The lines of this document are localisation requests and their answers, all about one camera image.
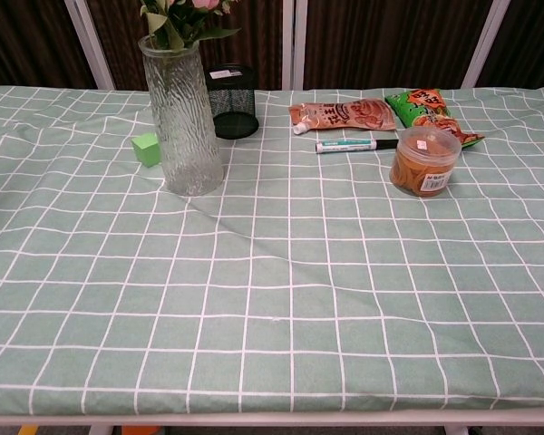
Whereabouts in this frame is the clear jar of rubber bands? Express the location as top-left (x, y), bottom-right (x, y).
top-left (388, 125), bottom-right (462, 198)

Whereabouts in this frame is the green white checked tablecloth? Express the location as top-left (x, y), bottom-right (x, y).
top-left (0, 84), bottom-right (544, 417)

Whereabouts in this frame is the orange sauce pouch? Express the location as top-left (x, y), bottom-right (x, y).
top-left (288, 97), bottom-right (397, 136)

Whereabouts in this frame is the white table frame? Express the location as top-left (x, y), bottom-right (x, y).
top-left (0, 410), bottom-right (544, 435)

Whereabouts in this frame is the white partition post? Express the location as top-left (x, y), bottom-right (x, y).
top-left (280, 0), bottom-right (309, 91)
top-left (461, 0), bottom-right (512, 89)
top-left (63, 0), bottom-right (115, 91)

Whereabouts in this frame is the textured clear glass vase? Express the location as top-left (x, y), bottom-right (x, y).
top-left (137, 34), bottom-right (227, 198)

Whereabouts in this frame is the green snack bag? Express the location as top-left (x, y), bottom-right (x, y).
top-left (384, 88), bottom-right (486, 150)

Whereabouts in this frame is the small green cube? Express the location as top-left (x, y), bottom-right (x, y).
top-left (131, 132), bottom-right (162, 169)

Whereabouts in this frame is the black mesh pen holder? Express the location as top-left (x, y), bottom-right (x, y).
top-left (203, 63), bottom-right (260, 140)

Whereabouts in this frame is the pink rose bouquet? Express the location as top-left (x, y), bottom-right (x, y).
top-left (139, 0), bottom-right (242, 51)

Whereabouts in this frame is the white marker with black cap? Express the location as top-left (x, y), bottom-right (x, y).
top-left (315, 138), bottom-right (399, 154)

